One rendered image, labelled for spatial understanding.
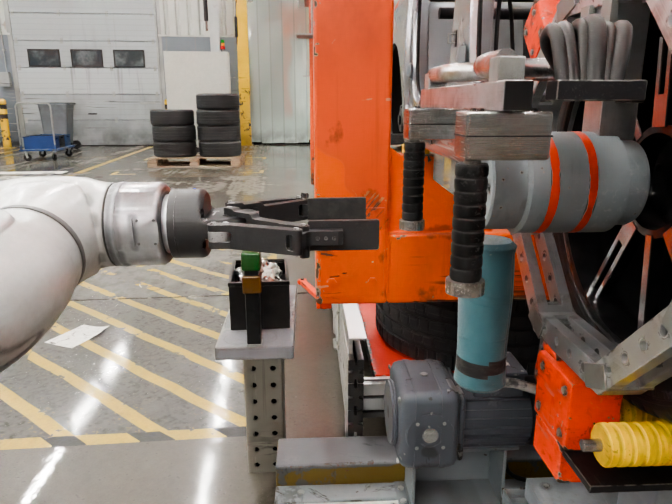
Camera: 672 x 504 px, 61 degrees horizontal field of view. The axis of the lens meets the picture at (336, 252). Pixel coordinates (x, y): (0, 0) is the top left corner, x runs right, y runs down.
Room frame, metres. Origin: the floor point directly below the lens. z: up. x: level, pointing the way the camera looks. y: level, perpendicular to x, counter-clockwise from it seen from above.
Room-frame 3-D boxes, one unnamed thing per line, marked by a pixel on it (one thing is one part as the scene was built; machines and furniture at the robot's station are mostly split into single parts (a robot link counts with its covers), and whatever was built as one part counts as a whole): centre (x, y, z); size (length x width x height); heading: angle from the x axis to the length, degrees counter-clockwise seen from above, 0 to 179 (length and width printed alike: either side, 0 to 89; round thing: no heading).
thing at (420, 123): (0.96, -0.16, 0.93); 0.09 x 0.05 x 0.05; 93
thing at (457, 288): (0.62, -0.15, 0.83); 0.04 x 0.04 x 0.16
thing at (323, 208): (0.68, 0.00, 0.83); 0.07 x 0.01 x 0.03; 93
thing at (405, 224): (0.96, -0.13, 0.83); 0.04 x 0.04 x 0.16
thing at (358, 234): (0.55, -0.01, 0.83); 0.07 x 0.01 x 0.03; 93
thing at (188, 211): (0.61, 0.13, 0.83); 0.09 x 0.08 x 0.07; 93
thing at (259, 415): (1.38, 0.19, 0.21); 0.10 x 0.10 x 0.42; 3
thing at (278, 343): (1.35, 0.19, 0.44); 0.43 x 0.17 x 0.03; 3
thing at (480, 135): (0.62, -0.18, 0.93); 0.09 x 0.05 x 0.05; 93
